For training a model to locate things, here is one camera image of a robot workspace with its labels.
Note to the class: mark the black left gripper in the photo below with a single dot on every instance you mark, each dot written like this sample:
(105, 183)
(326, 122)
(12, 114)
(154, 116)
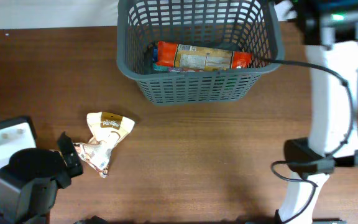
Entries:
(76, 168)

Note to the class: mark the red snack bar packet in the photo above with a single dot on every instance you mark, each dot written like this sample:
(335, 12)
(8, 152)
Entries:
(189, 58)

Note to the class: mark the grey plastic lattice basket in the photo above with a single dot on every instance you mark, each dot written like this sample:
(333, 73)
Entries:
(248, 26)

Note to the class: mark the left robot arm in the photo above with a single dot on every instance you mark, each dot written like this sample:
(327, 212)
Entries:
(15, 135)

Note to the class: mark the cream Pantree snack bag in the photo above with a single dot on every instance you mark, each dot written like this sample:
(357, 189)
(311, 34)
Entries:
(108, 130)

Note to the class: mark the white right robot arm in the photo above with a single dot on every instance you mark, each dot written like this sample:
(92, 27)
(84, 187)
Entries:
(330, 35)

